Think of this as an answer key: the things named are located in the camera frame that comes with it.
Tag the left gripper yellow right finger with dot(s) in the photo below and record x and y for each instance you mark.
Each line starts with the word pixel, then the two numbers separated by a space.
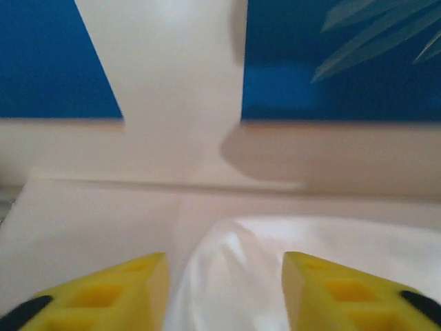
pixel 327 303

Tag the white t-shirt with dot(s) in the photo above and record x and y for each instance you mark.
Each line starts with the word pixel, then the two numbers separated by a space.
pixel 241 276

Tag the blue floral wall panel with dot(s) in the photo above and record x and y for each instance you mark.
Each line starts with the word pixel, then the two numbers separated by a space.
pixel 41 62
pixel 293 96

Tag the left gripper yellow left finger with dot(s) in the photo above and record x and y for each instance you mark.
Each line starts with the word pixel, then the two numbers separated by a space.
pixel 113 296

